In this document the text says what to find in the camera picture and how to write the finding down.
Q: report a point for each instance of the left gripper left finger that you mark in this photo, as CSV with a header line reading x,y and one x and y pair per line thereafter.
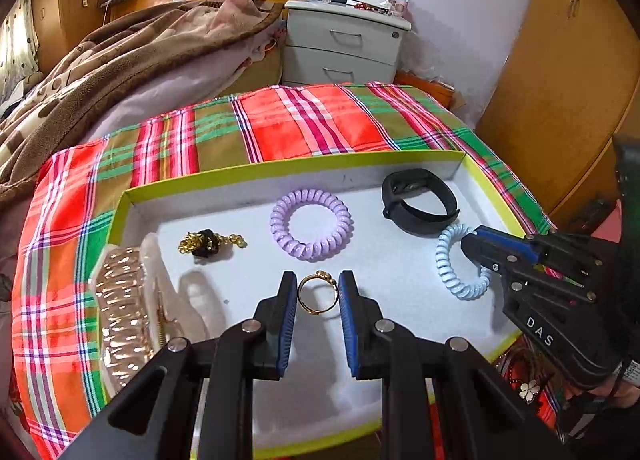
x,y
254,349

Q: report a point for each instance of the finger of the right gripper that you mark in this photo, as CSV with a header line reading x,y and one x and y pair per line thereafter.
x,y
494,249

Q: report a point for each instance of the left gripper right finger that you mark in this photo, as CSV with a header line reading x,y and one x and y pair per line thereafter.
x,y
381,349

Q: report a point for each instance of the black fitness wristband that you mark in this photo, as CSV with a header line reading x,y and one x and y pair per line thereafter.
x,y
418,202

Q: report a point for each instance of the gold chain black charm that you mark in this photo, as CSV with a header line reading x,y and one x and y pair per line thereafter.
x,y
207,244

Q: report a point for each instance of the beige hair claw clip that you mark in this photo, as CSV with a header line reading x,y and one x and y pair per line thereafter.
x,y
140,309

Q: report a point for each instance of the green-edged white tray box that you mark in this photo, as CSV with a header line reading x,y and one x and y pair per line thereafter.
x,y
318,404

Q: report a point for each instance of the orange storage box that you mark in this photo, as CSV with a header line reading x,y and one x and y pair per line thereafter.
x,y
444,94

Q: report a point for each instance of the wooden door wardrobe right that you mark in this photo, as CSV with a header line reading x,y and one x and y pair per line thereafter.
x,y
570,84

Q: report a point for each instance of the red green plaid cloth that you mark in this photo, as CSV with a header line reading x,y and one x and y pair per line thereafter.
x,y
54,320

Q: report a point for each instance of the grey bedside drawer cabinet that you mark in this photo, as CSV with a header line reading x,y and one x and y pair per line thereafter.
x,y
332,44

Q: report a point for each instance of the brown patterned blanket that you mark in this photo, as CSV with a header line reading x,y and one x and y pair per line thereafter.
x,y
109,65

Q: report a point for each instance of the patterned window curtain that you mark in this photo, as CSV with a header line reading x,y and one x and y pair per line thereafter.
x,y
19,46

